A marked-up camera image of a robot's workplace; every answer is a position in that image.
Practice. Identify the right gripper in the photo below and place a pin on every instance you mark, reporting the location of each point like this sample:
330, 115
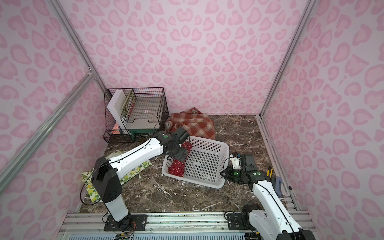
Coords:
229, 173

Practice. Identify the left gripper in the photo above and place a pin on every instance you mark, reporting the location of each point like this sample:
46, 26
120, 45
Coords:
181, 151

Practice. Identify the red polka dot skirt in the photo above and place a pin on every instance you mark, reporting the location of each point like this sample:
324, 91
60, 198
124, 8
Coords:
177, 167

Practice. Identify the red plaid skirt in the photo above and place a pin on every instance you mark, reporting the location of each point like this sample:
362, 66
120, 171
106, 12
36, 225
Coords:
194, 122

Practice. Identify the white plastic basket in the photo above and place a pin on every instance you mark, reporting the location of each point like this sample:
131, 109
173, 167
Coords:
204, 164

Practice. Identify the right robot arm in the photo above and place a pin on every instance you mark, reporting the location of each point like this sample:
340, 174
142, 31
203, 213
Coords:
270, 220

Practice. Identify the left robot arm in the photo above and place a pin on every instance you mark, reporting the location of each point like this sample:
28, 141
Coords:
107, 174

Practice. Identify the yellow black utility knife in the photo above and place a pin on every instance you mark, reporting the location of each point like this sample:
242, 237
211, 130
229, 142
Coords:
270, 173

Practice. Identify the green stand under tray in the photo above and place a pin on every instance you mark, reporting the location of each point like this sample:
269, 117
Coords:
136, 133

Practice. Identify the white tray in basket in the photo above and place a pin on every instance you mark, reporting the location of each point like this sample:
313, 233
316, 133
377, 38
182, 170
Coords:
146, 114

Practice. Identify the green book in basket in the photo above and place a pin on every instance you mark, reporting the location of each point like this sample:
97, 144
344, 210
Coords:
128, 104

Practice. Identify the white foam board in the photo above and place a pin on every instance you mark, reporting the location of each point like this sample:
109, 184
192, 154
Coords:
115, 107

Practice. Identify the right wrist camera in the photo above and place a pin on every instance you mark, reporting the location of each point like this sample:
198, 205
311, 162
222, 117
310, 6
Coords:
236, 161

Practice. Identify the black wire basket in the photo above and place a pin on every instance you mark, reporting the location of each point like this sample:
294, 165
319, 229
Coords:
112, 134

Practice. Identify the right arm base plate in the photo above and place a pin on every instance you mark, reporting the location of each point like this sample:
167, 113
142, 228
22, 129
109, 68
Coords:
235, 221

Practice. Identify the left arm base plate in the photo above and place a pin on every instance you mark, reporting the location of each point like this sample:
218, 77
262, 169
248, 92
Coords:
129, 223

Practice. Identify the aluminium front rail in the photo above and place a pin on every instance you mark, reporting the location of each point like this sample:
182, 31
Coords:
192, 225

